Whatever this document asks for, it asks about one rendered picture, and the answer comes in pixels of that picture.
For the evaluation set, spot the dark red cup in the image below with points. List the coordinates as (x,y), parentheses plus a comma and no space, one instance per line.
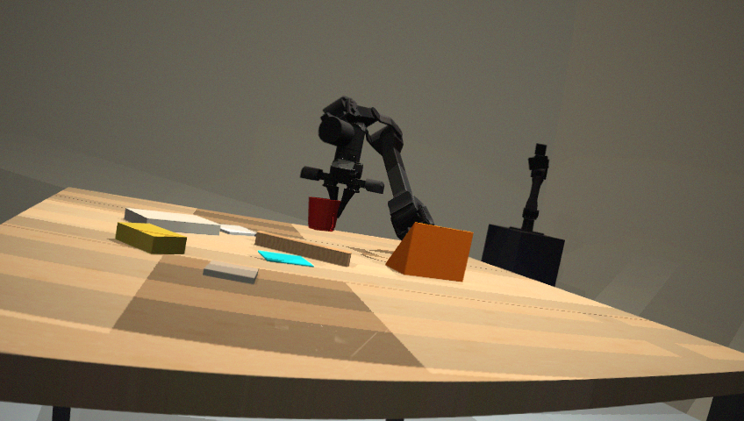
(322,214)

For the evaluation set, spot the brown wooden bar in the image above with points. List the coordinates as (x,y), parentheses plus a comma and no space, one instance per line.
(304,249)

